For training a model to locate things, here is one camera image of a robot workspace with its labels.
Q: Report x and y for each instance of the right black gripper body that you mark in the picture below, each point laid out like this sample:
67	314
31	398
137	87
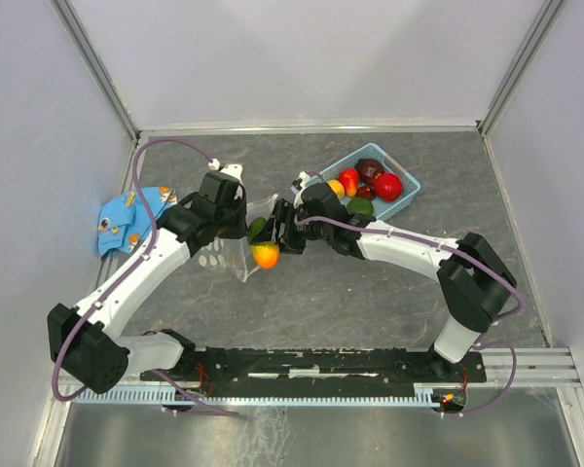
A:
295	233

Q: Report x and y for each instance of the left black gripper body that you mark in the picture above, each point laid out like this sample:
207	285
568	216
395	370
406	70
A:
233	221

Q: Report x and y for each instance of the green yellow toy mango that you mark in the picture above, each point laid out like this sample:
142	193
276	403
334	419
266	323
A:
265	255

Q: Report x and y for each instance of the clear dotted zip top bag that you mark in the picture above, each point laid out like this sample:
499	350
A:
234	255

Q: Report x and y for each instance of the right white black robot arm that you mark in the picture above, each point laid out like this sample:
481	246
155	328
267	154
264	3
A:
475	283

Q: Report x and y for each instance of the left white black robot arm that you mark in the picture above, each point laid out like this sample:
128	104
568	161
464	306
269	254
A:
87	341

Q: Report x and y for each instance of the small yellow toy peach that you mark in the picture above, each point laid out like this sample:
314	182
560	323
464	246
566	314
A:
337	187

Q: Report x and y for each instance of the green orange toy fruit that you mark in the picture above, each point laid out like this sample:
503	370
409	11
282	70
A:
360	206

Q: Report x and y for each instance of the red toy wax apple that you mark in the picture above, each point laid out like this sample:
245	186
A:
350	180

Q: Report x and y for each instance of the small dark red cherry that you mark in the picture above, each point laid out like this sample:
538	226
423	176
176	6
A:
366	192

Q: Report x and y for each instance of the dark red toy fruit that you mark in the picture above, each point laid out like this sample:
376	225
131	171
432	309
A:
369	170

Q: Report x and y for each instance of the blue patterned cloth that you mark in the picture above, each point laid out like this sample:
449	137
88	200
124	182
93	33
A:
123	221

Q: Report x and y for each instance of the light blue plastic basket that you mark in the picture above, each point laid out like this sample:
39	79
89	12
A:
383	209

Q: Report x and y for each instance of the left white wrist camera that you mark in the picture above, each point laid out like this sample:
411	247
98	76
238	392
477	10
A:
234	170

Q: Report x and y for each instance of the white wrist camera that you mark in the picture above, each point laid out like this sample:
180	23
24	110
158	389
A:
234	170
303	179

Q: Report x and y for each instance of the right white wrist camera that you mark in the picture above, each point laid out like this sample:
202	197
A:
303	179

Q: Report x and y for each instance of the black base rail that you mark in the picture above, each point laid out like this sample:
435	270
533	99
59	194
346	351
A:
321	373

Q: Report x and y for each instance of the light blue cable duct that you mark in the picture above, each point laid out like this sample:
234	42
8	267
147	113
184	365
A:
165	394

